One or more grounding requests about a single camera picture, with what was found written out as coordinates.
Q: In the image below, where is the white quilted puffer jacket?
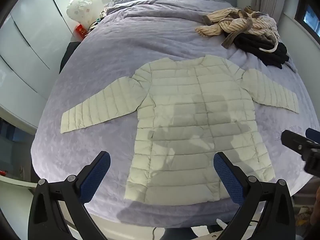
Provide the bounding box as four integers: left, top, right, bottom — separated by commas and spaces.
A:
61, 55, 300, 204

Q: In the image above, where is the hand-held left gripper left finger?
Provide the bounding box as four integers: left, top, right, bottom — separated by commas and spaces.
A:
28, 151, 111, 240

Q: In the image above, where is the white patterned bag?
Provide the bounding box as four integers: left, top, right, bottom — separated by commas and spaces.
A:
66, 0, 93, 29

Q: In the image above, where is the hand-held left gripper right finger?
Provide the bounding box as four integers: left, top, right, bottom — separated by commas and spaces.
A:
213, 151, 296, 240

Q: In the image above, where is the red box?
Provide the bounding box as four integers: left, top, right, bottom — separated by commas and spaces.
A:
75, 24, 87, 40

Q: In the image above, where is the lavender fleece blanket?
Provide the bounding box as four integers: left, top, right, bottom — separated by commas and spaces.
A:
30, 0, 320, 230

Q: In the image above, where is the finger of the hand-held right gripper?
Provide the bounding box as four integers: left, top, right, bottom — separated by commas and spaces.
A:
281, 129, 320, 155
306, 128, 320, 143

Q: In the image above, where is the white wardrobe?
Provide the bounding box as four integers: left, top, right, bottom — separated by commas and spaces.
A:
0, 0, 75, 130

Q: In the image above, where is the dark framed window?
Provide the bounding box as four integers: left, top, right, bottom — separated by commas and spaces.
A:
294, 0, 320, 40

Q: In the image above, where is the black garment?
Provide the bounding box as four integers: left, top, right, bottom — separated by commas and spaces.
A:
234, 32, 290, 68

